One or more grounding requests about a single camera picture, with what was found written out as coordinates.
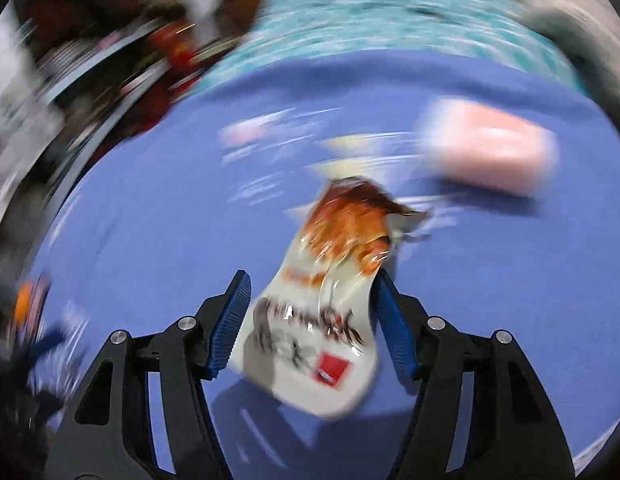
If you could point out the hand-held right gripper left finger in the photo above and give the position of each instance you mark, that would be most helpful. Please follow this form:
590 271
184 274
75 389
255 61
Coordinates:
229 330

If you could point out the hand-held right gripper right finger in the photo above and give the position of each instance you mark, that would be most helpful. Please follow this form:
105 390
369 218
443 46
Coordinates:
395 330

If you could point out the white orange snack bag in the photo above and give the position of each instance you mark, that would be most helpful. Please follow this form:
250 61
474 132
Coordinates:
315 340

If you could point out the blue bed sheet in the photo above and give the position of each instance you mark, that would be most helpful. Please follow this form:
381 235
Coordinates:
139 210

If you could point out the red grey crumpled wrapper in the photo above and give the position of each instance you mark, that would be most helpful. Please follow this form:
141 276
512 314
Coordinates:
270 130

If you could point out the pink yellow carton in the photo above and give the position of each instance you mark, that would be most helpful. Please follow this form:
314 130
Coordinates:
490 145

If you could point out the dark blurred object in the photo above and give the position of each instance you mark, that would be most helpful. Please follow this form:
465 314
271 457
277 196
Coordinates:
19 385

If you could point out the cluttered dark shelf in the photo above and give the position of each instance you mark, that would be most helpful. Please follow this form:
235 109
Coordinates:
89 60

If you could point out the teal patterned blanket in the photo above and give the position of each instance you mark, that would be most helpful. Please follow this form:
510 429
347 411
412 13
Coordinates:
390 20

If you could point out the beige patterned pillow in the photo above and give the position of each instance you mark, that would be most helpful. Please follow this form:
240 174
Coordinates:
565 25

